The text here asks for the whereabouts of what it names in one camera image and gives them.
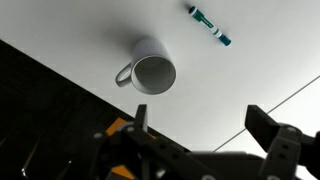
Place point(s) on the orange floor plate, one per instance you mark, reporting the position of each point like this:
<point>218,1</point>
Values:
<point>114,127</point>

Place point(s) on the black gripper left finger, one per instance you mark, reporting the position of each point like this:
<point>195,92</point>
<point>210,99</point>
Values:
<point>156,150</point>

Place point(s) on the black marker pen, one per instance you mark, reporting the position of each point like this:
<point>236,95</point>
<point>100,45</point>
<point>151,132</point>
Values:
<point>206,22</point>

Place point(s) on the white ceramic mug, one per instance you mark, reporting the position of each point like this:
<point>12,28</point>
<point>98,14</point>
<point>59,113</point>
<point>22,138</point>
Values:
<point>148,48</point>

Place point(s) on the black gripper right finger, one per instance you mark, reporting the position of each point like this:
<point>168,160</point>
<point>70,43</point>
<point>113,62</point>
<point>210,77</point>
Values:
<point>283,146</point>

